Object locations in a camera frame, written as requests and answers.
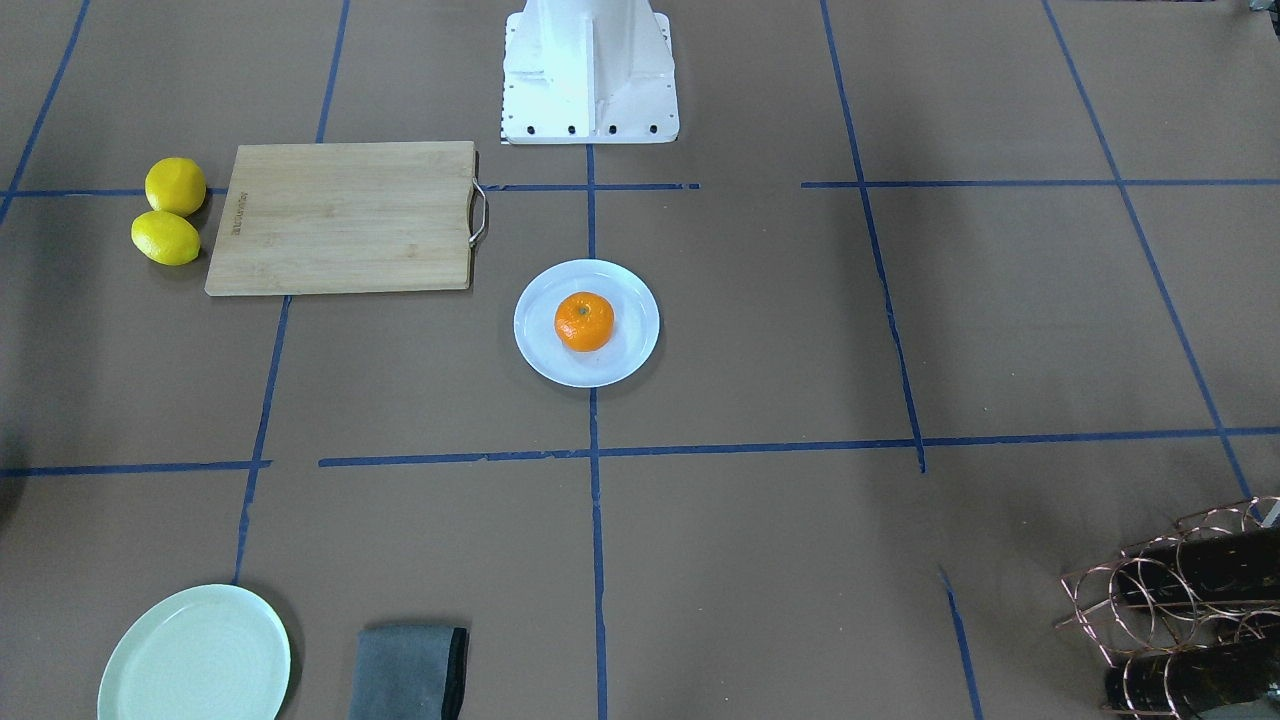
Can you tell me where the copper wire bottle rack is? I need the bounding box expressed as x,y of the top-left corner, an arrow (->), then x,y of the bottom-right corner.
1060,496 -> 1279,719

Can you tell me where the light green plate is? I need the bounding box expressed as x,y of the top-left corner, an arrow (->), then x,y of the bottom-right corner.
96,584 -> 292,719

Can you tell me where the bamboo cutting board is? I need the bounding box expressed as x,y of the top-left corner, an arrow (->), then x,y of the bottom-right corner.
205,141 -> 488,297

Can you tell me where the yellow lemon outer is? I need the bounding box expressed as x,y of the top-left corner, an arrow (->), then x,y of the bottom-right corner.
131,210 -> 201,266

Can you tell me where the grey folded cloth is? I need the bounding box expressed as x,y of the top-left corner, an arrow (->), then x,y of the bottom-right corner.
347,624 -> 470,719

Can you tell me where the white camera stand base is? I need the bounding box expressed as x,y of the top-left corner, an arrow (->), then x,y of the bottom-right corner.
500,1 -> 681,145

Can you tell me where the orange fruit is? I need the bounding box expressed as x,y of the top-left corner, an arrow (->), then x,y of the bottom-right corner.
553,291 -> 616,354

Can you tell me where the dark wine bottle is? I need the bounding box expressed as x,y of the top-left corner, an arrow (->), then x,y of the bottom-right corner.
1115,527 -> 1279,609
1103,639 -> 1279,717

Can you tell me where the light blue plate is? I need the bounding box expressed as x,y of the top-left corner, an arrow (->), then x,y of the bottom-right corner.
513,259 -> 660,388

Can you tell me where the yellow lemon near board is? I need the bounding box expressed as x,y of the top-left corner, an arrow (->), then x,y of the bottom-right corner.
143,158 -> 209,217

